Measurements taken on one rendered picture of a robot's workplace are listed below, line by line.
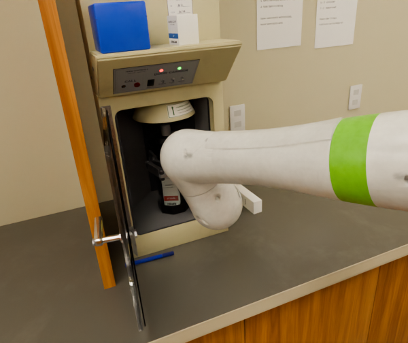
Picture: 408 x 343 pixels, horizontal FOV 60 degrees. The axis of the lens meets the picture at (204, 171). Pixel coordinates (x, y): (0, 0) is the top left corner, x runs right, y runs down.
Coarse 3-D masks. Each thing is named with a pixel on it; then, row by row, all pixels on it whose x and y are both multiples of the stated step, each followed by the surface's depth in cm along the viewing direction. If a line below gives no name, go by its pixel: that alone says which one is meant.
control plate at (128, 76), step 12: (192, 60) 78; (120, 72) 73; (132, 72) 75; (144, 72) 76; (156, 72) 77; (168, 72) 79; (180, 72) 80; (192, 72) 82; (120, 84) 77; (132, 84) 79; (144, 84) 80; (156, 84) 82; (168, 84) 83; (180, 84) 85
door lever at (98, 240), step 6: (96, 222) 70; (102, 222) 70; (96, 228) 68; (102, 228) 68; (96, 234) 66; (102, 234) 66; (96, 240) 64; (102, 240) 64; (108, 240) 65; (114, 240) 65; (120, 240) 65
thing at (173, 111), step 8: (160, 104) 92; (168, 104) 92; (176, 104) 93; (184, 104) 95; (136, 112) 95; (144, 112) 93; (152, 112) 92; (160, 112) 92; (168, 112) 92; (176, 112) 93; (184, 112) 94; (192, 112) 97; (136, 120) 95; (144, 120) 93; (152, 120) 92; (160, 120) 92; (168, 120) 92; (176, 120) 92
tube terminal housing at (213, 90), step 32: (96, 0) 74; (128, 0) 77; (160, 0) 79; (192, 0) 82; (160, 32) 82; (96, 96) 84; (128, 96) 84; (160, 96) 87; (192, 96) 90; (192, 224) 105
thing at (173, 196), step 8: (152, 144) 99; (160, 144) 99; (160, 184) 105; (168, 184) 104; (160, 192) 106; (168, 192) 105; (176, 192) 105; (160, 200) 108; (168, 200) 106; (176, 200) 106; (184, 200) 108
